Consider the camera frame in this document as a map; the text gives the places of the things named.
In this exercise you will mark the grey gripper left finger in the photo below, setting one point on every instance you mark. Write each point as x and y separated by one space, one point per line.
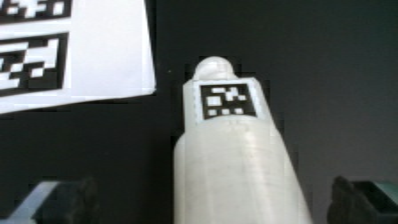
61 203

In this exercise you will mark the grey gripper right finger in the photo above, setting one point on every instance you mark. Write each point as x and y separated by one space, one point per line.
363 202

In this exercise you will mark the white cylindrical table leg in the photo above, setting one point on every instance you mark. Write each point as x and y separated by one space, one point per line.
235 181

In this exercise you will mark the white marker sheet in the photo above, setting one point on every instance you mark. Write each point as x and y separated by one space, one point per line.
75 52

